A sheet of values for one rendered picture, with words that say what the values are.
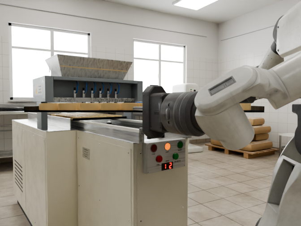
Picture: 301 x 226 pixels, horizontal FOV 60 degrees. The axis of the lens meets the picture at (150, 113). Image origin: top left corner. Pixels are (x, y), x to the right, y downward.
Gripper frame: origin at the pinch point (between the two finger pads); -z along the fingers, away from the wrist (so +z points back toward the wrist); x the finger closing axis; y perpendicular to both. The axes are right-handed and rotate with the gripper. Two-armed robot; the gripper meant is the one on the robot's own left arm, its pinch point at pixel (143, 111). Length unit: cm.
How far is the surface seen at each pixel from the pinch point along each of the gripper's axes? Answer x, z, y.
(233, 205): -99, -91, -187
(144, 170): -28, -40, -33
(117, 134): -14, -58, -30
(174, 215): -54, -40, -52
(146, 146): -17, -39, -33
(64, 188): -53, -111, -24
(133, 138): -14, -43, -29
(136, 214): -48, -42, -30
